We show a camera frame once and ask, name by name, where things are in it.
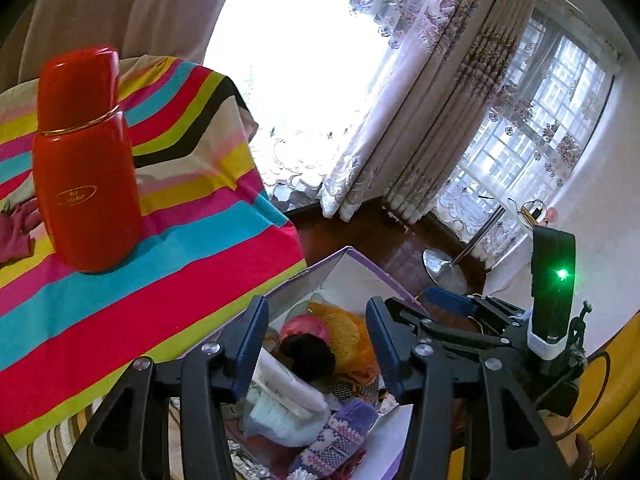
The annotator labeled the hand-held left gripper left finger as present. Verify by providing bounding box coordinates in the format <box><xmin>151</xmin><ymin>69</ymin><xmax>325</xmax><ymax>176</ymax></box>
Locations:
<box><xmin>55</xmin><ymin>295</ymin><xmax>271</xmax><ymax>480</ymax></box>

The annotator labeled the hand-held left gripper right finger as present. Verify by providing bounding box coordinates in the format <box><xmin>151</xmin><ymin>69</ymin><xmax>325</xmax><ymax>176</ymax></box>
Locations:
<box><xmin>365</xmin><ymin>297</ymin><xmax>573</xmax><ymax>480</ymax></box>

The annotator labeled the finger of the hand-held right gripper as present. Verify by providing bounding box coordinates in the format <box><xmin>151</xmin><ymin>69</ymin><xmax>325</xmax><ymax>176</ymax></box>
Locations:
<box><xmin>384</xmin><ymin>297</ymin><xmax>501</xmax><ymax>356</ymax></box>
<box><xmin>425</xmin><ymin>286</ymin><xmax>526</xmax><ymax>333</ymax></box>

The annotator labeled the orange mesh bag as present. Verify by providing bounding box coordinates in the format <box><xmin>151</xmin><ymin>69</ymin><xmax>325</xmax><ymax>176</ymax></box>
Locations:
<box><xmin>305</xmin><ymin>301</ymin><xmax>381</xmax><ymax>386</ymax></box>

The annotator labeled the pink ruffled cloth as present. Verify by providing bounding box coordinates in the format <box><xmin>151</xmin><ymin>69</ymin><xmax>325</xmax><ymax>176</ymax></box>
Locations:
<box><xmin>279</xmin><ymin>314</ymin><xmax>331</xmax><ymax>346</ymax></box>

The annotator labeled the black white houndstooth cloth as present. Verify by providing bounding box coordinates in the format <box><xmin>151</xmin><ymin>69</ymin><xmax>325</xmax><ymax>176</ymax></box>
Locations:
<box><xmin>325</xmin><ymin>377</ymin><xmax>386</xmax><ymax>408</ymax></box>

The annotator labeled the white plastic packet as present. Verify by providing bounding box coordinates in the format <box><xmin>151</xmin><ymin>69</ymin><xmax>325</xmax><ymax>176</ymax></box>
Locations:
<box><xmin>255</xmin><ymin>347</ymin><xmax>331</xmax><ymax>418</ymax></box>

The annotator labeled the dark brown fluffy cloth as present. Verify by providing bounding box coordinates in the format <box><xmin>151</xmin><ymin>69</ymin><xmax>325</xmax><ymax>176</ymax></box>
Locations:
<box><xmin>280</xmin><ymin>335</ymin><xmax>337</xmax><ymax>381</ymax></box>

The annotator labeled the purple cardboard box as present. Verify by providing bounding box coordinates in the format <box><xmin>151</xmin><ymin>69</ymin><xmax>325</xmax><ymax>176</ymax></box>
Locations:
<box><xmin>197</xmin><ymin>246</ymin><xmax>431</xmax><ymax>480</ymax></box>

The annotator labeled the pale green cloth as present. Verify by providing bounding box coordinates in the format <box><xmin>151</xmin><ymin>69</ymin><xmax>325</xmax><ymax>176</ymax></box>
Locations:
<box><xmin>245</xmin><ymin>390</ymin><xmax>331</xmax><ymax>448</ymax></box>

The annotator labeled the purple patterned knit sock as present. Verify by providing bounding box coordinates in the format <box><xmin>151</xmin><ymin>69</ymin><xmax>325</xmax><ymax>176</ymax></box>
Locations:
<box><xmin>285</xmin><ymin>399</ymin><xmax>381</xmax><ymax>480</ymax></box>

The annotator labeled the person's right forearm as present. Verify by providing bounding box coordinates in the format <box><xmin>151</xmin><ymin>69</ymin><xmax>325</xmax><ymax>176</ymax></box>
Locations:
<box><xmin>542</xmin><ymin>412</ymin><xmax>598</xmax><ymax>480</ymax></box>

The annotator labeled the metal floor lamp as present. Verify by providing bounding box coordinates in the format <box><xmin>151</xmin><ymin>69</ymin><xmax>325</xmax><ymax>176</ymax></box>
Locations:
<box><xmin>422</xmin><ymin>204</ymin><xmax>507</xmax><ymax>293</ymax></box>

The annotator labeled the colourful striped tablecloth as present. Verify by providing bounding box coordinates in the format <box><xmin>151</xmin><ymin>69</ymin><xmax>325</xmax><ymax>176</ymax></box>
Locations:
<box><xmin>0</xmin><ymin>55</ymin><xmax>308</xmax><ymax>453</ymax></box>

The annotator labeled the yellow padded object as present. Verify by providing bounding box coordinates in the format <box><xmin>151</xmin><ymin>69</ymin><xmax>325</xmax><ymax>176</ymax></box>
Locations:
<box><xmin>570</xmin><ymin>320</ymin><xmax>640</xmax><ymax>466</ymax></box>

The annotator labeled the patterned lace curtain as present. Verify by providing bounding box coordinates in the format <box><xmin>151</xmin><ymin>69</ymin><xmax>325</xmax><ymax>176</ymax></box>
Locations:
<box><xmin>250</xmin><ymin>0</ymin><xmax>616</xmax><ymax>261</ymax></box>

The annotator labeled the red thermos flask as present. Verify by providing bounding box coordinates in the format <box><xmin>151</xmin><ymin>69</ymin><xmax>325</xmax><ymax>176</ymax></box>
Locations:
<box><xmin>32</xmin><ymin>47</ymin><xmax>143</xmax><ymax>274</ymax></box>

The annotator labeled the beige striped plush blanket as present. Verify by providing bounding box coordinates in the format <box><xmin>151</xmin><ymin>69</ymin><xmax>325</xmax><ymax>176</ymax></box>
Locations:
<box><xmin>12</xmin><ymin>397</ymin><xmax>188</xmax><ymax>480</ymax></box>

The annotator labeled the maroon knit cloth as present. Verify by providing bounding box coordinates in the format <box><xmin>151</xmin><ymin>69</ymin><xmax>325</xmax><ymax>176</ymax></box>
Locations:
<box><xmin>0</xmin><ymin>200</ymin><xmax>43</xmax><ymax>263</ymax></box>

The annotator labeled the beige curtain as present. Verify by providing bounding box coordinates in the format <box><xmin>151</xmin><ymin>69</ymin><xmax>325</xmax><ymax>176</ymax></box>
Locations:
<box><xmin>0</xmin><ymin>0</ymin><xmax>241</xmax><ymax>91</ymax></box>

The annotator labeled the white window frame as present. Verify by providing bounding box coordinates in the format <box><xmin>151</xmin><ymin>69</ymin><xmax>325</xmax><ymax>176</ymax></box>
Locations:
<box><xmin>520</xmin><ymin>0</ymin><xmax>626</xmax><ymax>126</ymax></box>

